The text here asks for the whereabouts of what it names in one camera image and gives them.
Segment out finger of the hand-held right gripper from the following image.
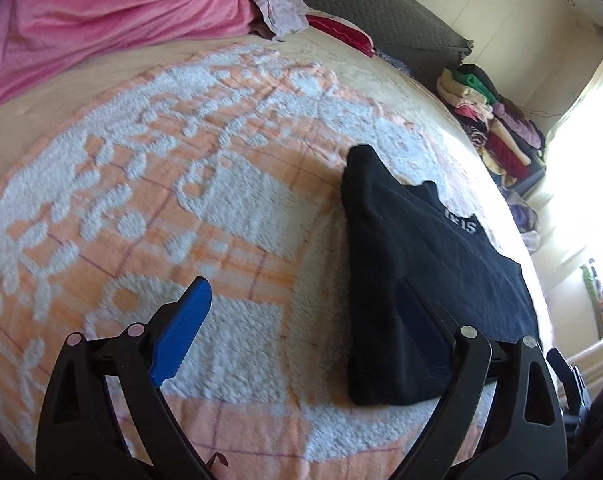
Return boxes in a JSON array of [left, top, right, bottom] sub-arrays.
[[546, 347, 598, 427]]

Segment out orange and white floral towel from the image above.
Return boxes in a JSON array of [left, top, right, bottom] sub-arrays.
[[0, 41, 549, 480]]

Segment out pink blanket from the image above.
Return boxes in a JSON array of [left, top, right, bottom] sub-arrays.
[[0, 0, 263, 114]]

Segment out pile of folded clothes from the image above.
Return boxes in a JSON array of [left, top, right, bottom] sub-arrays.
[[435, 63, 548, 182]]

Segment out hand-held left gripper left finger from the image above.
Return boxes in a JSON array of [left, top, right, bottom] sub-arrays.
[[36, 276, 218, 480]]

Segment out grey quilted headboard cushion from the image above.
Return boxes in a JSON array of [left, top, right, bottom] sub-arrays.
[[276, 0, 475, 79]]

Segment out red cloth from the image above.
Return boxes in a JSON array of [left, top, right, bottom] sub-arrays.
[[305, 13, 375, 58]]

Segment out purple crumpled clothes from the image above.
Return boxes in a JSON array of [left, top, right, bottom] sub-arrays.
[[500, 184, 543, 256]]

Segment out black top with orange cuffs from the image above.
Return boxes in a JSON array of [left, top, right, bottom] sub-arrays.
[[340, 144, 541, 408]]

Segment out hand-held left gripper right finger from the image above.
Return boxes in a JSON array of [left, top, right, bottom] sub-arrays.
[[391, 276, 568, 480]]

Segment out white tub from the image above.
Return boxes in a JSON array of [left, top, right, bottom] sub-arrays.
[[565, 327, 603, 390]]

